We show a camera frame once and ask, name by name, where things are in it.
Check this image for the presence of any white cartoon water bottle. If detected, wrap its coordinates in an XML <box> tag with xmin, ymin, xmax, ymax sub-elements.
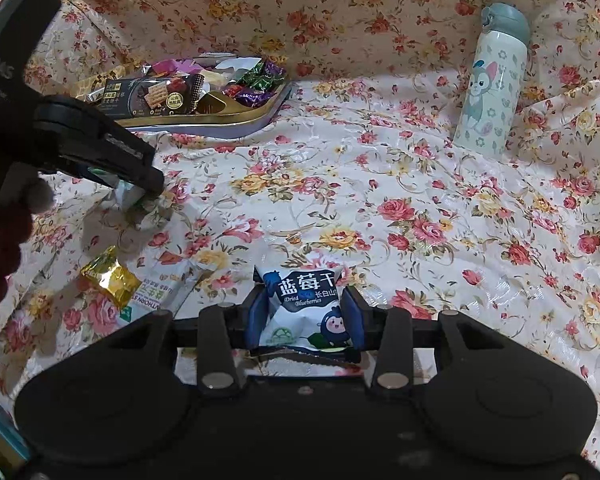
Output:
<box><xmin>452</xmin><ymin>2</ymin><xmax>530</xmax><ymax>158</ymax></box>

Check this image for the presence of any white blue blueberry packet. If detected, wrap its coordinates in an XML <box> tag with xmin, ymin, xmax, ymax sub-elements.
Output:
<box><xmin>254</xmin><ymin>266</ymin><xmax>363</xmax><ymax>363</ymax></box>

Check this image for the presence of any gold snack packet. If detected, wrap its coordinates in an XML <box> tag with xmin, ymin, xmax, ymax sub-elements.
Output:
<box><xmin>80</xmin><ymin>246</ymin><xmax>142</xmax><ymax>310</ymax></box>

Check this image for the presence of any person's left hand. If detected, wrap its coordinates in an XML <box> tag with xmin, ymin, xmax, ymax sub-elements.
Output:
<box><xmin>0</xmin><ymin>179</ymin><xmax>56</xmax><ymax>311</ymax></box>

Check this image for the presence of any white green snack packet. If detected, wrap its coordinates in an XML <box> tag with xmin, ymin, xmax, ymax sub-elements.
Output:
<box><xmin>119</xmin><ymin>265</ymin><xmax>206</xmax><ymax>323</ymax></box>

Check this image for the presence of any floral bedspread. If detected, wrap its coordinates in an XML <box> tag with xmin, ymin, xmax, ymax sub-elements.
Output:
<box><xmin>0</xmin><ymin>0</ymin><xmax>600</xmax><ymax>461</ymax></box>

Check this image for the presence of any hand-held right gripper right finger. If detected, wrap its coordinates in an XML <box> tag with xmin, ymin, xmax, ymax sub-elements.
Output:
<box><xmin>341</xmin><ymin>285</ymin><xmax>518</xmax><ymax>392</ymax></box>

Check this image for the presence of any dark cracker packet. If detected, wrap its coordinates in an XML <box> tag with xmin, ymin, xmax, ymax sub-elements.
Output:
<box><xmin>100</xmin><ymin>74</ymin><xmax>206</xmax><ymax>117</ymax></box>

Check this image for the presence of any gold purple snack tray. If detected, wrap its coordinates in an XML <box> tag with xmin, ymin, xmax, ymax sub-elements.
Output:
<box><xmin>75</xmin><ymin>55</ymin><xmax>293</xmax><ymax>138</ymax></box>

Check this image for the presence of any shiny green snack packet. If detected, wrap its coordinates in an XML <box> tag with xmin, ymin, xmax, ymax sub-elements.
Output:
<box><xmin>87</xmin><ymin>167</ymin><xmax>173</xmax><ymax>221</ymax></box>

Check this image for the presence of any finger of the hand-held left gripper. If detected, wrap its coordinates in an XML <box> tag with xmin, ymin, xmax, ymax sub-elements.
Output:
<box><xmin>39</xmin><ymin>156</ymin><xmax>165</xmax><ymax>196</ymax></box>
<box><xmin>34</xmin><ymin>94</ymin><xmax>157</xmax><ymax>172</ymax></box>

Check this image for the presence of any pile of assorted wrapped snacks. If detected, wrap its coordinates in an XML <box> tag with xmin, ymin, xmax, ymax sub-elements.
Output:
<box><xmin>77</xmin><ymin>56</ymin><xmax>288</xmax><ymax>111</ymax></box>

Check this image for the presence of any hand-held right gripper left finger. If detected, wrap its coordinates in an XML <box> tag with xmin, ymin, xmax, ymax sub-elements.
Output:
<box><xmin>100</xmin><ymin>285</ymin><xmax>272</xmax><ymax>391</ymax></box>

